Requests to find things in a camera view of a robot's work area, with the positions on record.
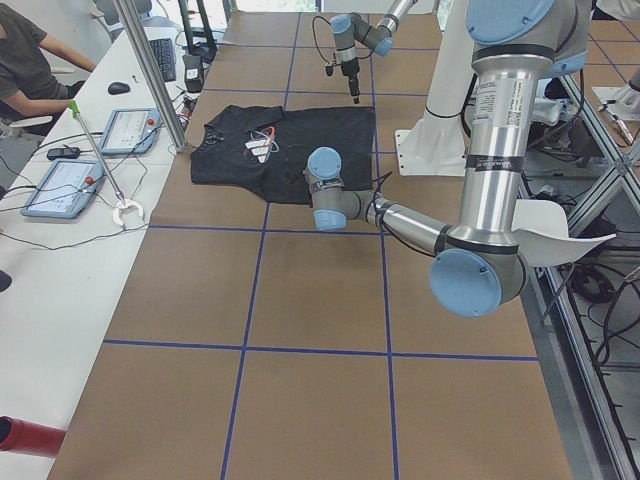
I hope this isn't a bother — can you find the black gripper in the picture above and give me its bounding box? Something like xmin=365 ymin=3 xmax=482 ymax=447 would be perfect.
xmin=341 ymin=59 xmax=360 ymax=104

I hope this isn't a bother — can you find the black printed t-shirt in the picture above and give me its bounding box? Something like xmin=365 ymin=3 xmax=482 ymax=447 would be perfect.
xmin=191 ymin=105 xmax=376 ymax=205

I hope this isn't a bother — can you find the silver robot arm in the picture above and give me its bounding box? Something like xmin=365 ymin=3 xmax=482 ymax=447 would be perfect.
xmin=325 ymin=0 xmax=417 ymax=104
xmin=304 ymin=1 xmax=598 ymax=317

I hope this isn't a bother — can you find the black keyboard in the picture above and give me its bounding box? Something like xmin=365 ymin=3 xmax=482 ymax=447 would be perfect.
xmin=149 ymin=38 xmax=176 ymax=82

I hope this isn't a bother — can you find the far blue teach pendant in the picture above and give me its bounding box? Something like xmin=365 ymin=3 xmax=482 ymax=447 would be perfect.
xmin=99 ymin=108 xmax=161 ymax=156

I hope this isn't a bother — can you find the blue teach pendant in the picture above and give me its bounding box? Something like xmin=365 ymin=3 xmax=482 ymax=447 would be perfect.
xmin=99 ymin=108 xmax=161 ymax=156
xmin=20 ymin=159 xmax=104 ymax=220

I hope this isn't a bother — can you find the black computer mouse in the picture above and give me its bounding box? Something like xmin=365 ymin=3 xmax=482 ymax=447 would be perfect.
xmin=107 ymin=81 xmax=131 ymax=95

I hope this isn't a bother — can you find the white curved plastic shield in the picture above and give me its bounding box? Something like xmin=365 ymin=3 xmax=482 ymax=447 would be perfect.
xmin=512 ymin=199 xmax=615 ymax=267

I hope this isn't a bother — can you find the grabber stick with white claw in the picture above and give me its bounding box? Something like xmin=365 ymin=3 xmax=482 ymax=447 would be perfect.
xmin=68 ymin=100 xmax=144 ymax=231

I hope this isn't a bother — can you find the near blue teach pendant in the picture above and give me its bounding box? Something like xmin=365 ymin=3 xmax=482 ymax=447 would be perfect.
xmin=20 ymin=159 xmax=104 ymax=220

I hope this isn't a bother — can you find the black phone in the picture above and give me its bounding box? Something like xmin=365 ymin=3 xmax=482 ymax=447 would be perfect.
xmin=46 ymin=147 xmax=81 ymax=161

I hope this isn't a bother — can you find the seated person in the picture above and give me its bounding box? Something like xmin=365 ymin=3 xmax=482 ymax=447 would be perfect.
xmin=1 ymin=4 xmax=96 ymax=135

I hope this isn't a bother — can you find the red cylinder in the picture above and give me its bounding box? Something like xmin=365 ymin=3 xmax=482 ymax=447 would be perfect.
xmin=1 ymin=416 xmax=66 ymax=458

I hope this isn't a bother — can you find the white central pedestal column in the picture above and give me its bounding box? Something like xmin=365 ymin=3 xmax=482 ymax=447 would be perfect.
xmin=395 ymin=0 xmax=474 ymax=176

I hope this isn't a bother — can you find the aluminium frame post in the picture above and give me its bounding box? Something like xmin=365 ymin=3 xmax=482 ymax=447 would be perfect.
xmin=114 ymin=0 xmax=186 ymax=152

